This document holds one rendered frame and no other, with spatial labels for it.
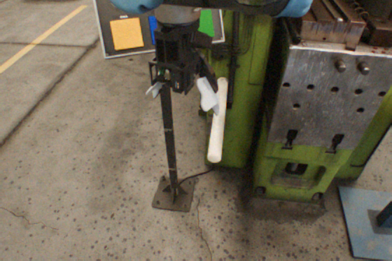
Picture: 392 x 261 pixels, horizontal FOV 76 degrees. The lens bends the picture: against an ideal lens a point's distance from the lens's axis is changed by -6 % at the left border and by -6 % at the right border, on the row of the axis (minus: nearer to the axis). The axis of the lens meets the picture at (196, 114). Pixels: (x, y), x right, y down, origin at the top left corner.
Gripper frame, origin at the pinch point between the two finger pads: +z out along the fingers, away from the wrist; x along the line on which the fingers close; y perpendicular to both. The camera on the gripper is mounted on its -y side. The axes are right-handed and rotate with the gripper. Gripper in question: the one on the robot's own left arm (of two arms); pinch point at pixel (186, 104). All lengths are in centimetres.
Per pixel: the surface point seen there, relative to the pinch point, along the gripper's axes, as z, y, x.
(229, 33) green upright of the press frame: 8, -56, -7
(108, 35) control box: -7.6, -9.5, -26.7
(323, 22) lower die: -5, -51, 25
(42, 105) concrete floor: 93, -56, -157
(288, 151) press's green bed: 52, -45, 27
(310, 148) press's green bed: 49, -48, 36
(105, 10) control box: -12.9, -12.2, -28.4
